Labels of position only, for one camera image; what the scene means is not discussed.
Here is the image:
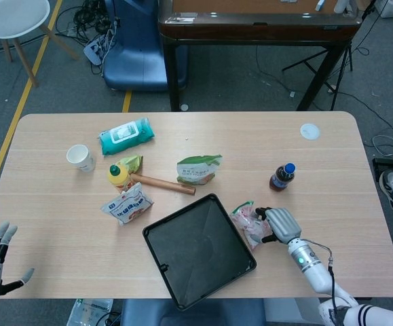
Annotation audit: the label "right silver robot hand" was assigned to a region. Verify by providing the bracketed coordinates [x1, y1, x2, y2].
[255, 206, 303, 245]

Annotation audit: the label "small red white packet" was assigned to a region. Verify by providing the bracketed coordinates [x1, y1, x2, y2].
[229, 200, 274, 251]

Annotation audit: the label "black baking tray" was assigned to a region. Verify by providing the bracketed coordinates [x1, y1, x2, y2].
[142, 193, 257, 312]

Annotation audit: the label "cola bottle blue cap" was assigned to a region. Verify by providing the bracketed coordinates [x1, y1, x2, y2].
[269, 162, 297, 192]

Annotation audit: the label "white round lid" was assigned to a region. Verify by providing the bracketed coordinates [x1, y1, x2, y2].
[299, 123, 320, 141]

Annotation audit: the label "green white corn starch bag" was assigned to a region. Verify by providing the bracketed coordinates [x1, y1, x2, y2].
[176, 154, 223, 186]

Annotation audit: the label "clear printed plastic bag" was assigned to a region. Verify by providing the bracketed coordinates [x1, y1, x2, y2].
[67, 297, 115, 326]

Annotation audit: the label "wooden rolling pin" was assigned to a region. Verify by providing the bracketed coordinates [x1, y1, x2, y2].
[130, 173, 197, 197]

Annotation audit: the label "white paper cup stack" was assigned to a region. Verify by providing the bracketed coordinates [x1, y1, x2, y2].
[66, 144, 96, 173]

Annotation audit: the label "white castor sugar bag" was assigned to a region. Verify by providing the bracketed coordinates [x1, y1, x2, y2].
[100, 182, 155, 227]

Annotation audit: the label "yellow bottle green cap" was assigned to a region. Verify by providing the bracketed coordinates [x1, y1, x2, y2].
[107, 164, 134, 194]

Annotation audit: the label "black tripod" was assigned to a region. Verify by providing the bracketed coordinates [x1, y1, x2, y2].
[282, 0, 377, 93]

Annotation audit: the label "teal wet wipes pack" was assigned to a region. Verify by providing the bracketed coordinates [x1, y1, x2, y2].
[98, 117, 156, 157]

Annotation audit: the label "dark wood mahjong table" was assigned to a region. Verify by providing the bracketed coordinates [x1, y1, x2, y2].
[157, 0, 360, 112]

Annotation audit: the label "blue machine base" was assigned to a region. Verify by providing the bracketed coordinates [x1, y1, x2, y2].
[102, 0, 187, 92]

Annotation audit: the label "white power strip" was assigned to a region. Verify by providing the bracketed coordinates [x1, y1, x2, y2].
[83, 32, 115, 65]

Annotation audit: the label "white chair wooden legs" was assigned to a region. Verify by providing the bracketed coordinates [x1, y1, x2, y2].
[0, 0, 80, 88]

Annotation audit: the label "black floor cable tangle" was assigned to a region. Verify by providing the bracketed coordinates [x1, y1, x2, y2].
[55, 0, 119, 74]

